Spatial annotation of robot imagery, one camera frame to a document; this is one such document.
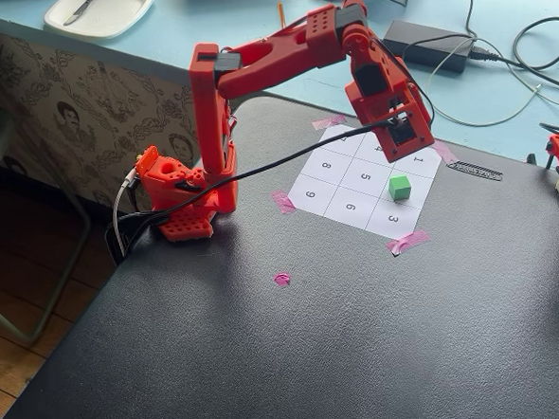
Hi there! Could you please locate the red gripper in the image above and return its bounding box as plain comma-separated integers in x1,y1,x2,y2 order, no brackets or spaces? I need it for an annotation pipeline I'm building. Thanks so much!
342,50,427,123

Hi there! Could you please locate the green cube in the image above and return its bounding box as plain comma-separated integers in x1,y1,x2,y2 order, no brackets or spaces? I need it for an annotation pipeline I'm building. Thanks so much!
387,173,413,202

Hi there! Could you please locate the white numbered grid paper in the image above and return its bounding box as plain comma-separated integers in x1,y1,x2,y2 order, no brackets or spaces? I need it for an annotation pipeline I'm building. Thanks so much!
284,118,447,246

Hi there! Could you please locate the pink tape strip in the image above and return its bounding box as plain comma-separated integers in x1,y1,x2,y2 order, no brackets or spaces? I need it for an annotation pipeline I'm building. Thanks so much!
385,228,429,256
271,188,298,215
430,137,456,164
310,114,348,131

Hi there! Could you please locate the black power adapter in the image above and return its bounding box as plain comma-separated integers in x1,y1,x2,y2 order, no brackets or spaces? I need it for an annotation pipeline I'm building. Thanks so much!
379,14,477,78

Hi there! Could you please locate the red and black clamp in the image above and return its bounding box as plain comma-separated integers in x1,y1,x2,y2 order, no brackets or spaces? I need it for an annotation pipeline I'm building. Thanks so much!
542,132,559,180

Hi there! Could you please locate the white rectangular tray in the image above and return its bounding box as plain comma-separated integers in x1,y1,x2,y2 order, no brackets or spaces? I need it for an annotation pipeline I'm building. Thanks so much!
41,0,157,44

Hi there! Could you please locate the black table clamp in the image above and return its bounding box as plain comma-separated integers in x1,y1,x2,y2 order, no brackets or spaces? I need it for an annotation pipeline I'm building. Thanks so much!
102,209,171,269

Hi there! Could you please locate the metal knife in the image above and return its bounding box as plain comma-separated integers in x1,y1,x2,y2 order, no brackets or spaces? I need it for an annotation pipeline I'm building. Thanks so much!
61,0,101,27

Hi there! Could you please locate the patterned beige tablecloth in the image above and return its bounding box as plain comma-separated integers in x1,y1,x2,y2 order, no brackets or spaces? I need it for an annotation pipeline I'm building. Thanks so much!
0,0,261,223

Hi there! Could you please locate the thin black cable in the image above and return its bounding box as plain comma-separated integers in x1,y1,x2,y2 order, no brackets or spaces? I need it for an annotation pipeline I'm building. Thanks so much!
404,35,480,98

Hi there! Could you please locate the red wrist camera housing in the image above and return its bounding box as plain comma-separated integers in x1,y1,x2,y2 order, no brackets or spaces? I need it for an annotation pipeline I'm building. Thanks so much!
380,104,437,164

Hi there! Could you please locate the grey cable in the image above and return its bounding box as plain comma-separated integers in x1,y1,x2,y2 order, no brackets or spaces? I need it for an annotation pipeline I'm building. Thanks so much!
421,33,559,131

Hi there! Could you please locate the black looped adapter cable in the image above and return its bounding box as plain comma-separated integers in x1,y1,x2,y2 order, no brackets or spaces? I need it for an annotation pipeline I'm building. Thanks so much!
341,0,478,46

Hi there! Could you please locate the black camera cable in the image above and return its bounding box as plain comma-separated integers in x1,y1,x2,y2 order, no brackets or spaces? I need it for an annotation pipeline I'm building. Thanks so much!
111,118,406,259

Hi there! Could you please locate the thick black power cord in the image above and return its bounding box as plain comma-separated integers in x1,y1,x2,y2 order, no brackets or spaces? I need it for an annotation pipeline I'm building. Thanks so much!
466,15,559,101

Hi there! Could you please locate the white base cable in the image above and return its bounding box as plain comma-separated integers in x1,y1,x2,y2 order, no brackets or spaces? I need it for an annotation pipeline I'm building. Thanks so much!
108,168,145,258

